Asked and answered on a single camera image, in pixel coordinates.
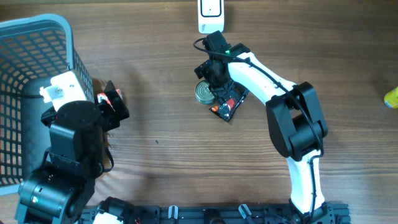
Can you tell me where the silver tin can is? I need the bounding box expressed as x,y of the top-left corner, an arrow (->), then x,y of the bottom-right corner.
195,80 -> 215,105

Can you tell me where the white barcode scanner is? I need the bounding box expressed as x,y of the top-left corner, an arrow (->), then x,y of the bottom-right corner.
197,0 -> 224,34

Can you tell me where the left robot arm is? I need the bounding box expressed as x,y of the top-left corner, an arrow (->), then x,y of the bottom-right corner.
15,82 -> 129,223

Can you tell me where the yellow capped bottle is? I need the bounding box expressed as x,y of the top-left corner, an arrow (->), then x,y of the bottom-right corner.
384,87 -> 398,109

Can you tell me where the right camera cable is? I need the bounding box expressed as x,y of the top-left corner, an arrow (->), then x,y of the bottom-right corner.
193,37 -> 325,223

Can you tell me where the small red carton box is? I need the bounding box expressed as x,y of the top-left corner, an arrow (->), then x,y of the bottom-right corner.
96,89 -> 123,107

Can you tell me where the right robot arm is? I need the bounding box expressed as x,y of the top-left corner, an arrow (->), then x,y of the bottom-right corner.
194,31 -> 328,223

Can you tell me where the grey plastic mesh basket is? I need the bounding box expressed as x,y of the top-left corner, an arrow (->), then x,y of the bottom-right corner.
1,14 -> 94,195

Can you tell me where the black red snack packet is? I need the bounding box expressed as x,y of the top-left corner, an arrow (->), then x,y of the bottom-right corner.
209,89 -> 249,122

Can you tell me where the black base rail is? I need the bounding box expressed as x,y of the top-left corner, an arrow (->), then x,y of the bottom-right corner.
80,203 -> 352,224

